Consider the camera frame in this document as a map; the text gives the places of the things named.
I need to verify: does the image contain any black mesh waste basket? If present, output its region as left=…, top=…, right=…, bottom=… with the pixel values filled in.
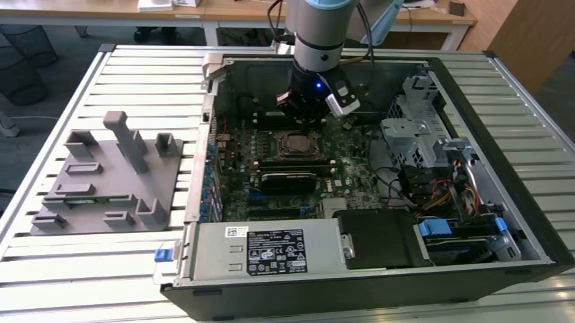
left=0, top=25, right=59, bottom=68
left=0, top=63, right=48, bottom=107

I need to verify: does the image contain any CPU socket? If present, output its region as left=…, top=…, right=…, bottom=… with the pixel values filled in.
left=276, top=130, right=327, bottom=162

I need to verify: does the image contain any green RAM stick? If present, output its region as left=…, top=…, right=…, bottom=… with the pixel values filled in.
left=62, top=194, right=130, bottom=204

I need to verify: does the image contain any wooden cabinet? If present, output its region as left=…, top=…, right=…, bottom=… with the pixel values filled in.
left=487, top=0, right=575, bottom=95

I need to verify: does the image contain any white box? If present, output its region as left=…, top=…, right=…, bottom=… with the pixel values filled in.
left=136, top=0, right=175, bottom=13

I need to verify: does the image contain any small silver chipset heatsink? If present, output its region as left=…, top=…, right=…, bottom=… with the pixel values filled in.
left=323, top=198, right=350, bottom=216

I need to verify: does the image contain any grey parts rack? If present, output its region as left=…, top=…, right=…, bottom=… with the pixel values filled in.
left=30, top=110, right=186, bottom=236

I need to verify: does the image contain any black graphics card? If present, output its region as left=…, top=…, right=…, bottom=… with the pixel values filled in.
left=259, top=171, right=318, bottom=196

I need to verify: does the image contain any silver drive cage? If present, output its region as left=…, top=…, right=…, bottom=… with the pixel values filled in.
left=379, top=75, right=472, bottom=169

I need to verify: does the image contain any white black-faced wrist camera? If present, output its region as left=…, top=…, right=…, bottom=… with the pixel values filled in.
left=323, top=79, right=362, bottom=118

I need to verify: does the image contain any wooden desk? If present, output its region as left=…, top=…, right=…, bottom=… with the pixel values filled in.
left=0, top=0, right=478, bottom=51

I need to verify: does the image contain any black open PC case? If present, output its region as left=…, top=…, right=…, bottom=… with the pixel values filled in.
left=159, top=52, right=575, bottom=322

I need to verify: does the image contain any silver green CPU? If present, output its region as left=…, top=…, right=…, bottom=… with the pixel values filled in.
left=287, top=134, right=318, bottom=152

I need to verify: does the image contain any green motherboard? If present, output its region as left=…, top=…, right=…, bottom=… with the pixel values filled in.
left=208, top=114, right=406, bottom=223

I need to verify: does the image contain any yellow red wire bundle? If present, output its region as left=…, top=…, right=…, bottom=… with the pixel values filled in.
left=416, top=180, right=478, bottom=216

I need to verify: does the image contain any silver power supply unit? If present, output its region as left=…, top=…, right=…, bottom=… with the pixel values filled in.
left=172, top=218, right=356, bottom=287

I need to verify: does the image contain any black hard disk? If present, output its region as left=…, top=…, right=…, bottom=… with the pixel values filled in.
left=424, top=237, right=498, bottom=266

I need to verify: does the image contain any blue disk carrier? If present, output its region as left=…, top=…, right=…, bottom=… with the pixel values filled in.
left=416, top=217, right=452, bottom=240

